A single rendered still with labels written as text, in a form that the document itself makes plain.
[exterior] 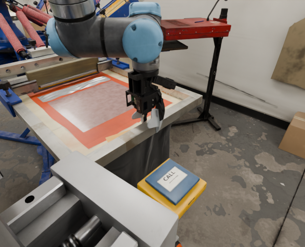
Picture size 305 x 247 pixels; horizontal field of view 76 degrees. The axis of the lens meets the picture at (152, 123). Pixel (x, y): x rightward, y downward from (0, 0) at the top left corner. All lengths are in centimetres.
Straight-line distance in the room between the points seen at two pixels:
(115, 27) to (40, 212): 32
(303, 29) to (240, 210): 168
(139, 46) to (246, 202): 157
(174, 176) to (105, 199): 35
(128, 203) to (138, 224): 2
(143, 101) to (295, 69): 205
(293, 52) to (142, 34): 211
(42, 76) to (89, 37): 65
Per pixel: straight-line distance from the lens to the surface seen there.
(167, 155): 102
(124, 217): 17
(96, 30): 41
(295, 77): 246
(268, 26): 250
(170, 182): 50
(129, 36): 38
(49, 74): 105
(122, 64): 116
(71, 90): 102
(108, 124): 72
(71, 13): 40
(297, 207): 194
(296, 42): 239
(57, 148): 62
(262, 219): 175
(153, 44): 38
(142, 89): 54
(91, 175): 21
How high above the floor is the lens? 136
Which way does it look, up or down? 35 degrees down
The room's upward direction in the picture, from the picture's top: straight up
